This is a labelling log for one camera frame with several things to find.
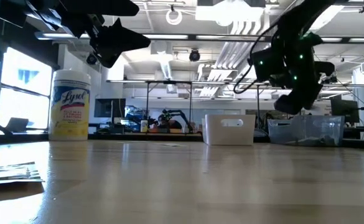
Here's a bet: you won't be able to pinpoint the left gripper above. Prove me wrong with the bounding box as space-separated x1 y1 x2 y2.
26 0 151 68

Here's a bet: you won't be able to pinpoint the grey translucent plastic bin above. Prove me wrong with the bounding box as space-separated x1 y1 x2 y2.
267 114 346 147

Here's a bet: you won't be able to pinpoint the ceiling light rail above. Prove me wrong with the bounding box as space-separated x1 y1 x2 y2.
35 30 364 44

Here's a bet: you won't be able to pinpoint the white plastic bin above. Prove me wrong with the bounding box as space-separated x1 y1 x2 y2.
202 113 256 146

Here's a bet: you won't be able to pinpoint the black monitor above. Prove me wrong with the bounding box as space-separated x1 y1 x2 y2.
93 98 127 118

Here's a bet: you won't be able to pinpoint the grey laptop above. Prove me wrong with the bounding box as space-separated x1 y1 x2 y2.
6 117 30 133

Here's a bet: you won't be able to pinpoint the yellow Lysol wipes canister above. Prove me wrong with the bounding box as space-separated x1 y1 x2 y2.
49 68 92 141

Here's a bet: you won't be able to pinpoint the white cable coil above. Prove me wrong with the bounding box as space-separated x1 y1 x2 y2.
165 8 184 26

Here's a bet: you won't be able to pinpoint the white ceiling pipes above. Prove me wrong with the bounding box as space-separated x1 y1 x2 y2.
197 18 274 98

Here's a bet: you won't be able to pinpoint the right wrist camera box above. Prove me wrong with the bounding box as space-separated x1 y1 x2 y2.
249 49 286 83

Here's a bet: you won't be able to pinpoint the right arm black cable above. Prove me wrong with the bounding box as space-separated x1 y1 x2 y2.
233 23 278 95

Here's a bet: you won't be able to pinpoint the white ceiling light panel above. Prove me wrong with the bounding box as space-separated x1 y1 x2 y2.
195 0 265 22

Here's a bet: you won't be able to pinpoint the black background station frame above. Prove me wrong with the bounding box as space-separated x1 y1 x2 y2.
106 80 276 121

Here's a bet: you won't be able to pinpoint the person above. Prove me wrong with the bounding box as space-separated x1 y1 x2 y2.
156 112 182 130

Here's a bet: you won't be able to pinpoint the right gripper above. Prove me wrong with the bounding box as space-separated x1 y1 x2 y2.
273 34 335 115

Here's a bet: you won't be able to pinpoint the black ceiling camera cluster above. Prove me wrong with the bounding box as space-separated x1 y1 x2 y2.
323 74 338 85

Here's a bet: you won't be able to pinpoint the black monitor on arm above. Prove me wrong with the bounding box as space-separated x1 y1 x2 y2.
330 98 360 124

